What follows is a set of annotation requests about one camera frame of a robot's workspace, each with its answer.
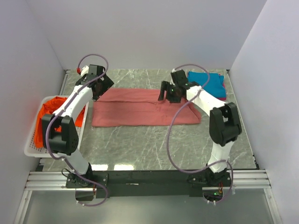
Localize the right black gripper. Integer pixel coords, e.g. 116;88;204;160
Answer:
157;81;182;105

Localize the salmon pink t-shirt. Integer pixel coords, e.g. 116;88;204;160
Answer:
91;87;202;128

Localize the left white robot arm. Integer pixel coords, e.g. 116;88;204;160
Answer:
41;64;114;188

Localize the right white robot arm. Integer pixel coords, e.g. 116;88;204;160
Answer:
158;69;242;186

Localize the folded blue t-shirt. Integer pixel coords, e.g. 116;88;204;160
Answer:
187;71;221;98

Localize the orange t-shirt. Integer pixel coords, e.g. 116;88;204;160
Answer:
33;96;85;155

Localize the white plastic basket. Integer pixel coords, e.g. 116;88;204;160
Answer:
24;97;88;158

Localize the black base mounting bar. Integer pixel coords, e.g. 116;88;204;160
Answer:
66;169;231;198

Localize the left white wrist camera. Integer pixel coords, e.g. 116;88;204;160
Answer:
77;65;89;77

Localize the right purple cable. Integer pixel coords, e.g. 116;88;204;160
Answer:
167;64;235;204

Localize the purple cable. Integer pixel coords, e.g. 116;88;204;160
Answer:
167;64;235;204
46;54;110;207

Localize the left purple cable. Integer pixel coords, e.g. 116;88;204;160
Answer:
46;54;110;207

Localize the aluminium frame rail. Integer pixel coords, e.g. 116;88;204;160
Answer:
24;170;271;191

